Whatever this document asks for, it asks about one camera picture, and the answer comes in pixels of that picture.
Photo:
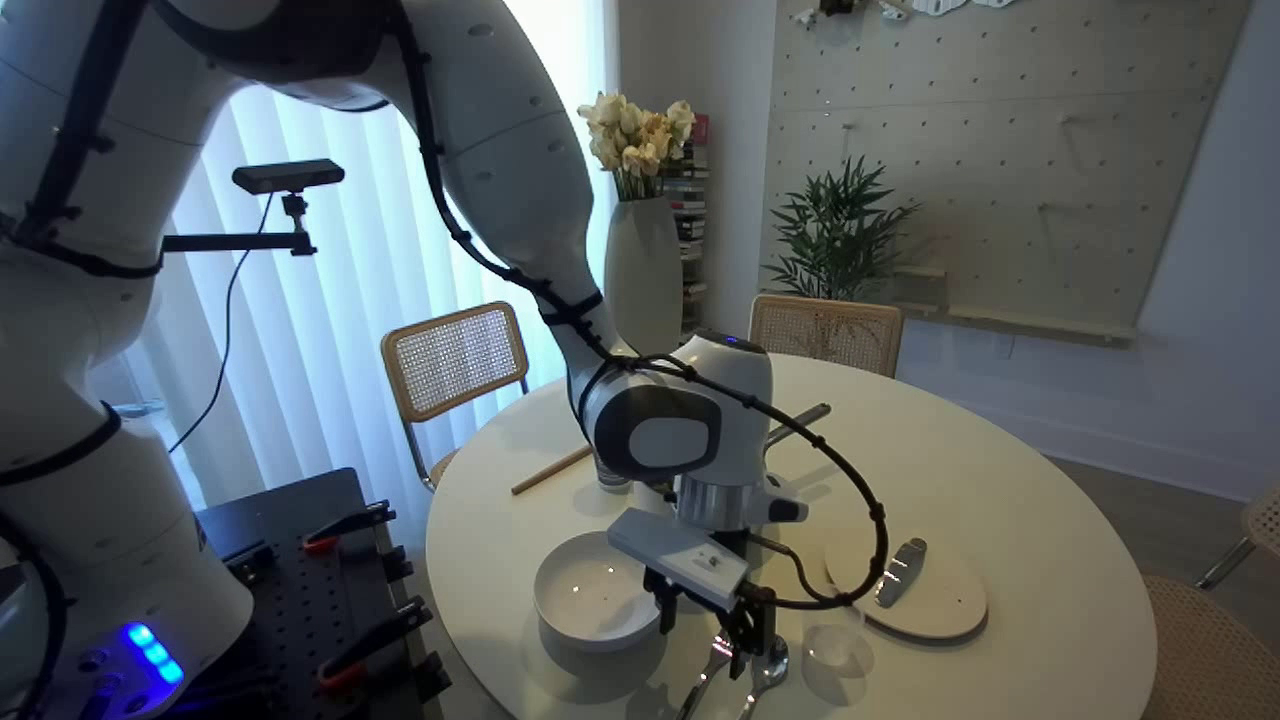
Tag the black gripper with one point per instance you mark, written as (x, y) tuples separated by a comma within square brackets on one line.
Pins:
[(746, 615)]

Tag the silver fork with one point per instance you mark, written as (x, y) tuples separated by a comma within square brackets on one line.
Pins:
[(709, 671)]

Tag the silver spoon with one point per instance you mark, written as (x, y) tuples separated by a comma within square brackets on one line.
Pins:
[(767, 673)]

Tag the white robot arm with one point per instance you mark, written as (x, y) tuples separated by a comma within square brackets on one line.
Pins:
[(104, 110)]

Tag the white ceramic bowl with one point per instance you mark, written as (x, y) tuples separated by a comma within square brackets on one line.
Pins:
[(590, 596)]

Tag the clear drinking glass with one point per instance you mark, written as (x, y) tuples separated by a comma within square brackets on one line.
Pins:
[(836, 654)]

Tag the round wooden board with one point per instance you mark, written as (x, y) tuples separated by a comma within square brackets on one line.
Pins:
[(945, 602)]

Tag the white saucepan grey interior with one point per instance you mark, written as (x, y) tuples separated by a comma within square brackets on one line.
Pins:
[(798, 423)]

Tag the wicker chair far side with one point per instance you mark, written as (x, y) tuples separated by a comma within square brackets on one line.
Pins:
[(828, 329)]

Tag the tall white ribbed vase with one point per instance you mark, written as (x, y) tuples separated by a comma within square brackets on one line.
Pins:
[(640, 274)]

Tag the wicker chair near vase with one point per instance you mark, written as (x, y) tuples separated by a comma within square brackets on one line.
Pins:
[(445, 361)]

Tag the black robot cart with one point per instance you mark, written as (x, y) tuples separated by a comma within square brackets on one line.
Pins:
[(334, 624)]

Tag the green potted plant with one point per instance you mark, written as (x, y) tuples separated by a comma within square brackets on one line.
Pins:
[(836, 231)]

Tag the cream calla lily bouquet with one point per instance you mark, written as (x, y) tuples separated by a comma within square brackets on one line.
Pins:
[(637, 144)]

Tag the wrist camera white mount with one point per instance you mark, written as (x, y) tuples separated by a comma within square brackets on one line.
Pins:
[(678, 549)]

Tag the red spatula wooden handle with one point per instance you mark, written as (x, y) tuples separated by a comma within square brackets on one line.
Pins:
[(544, 474)]

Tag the black camera on stand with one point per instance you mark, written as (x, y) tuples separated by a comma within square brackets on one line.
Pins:
[(273, 186)]

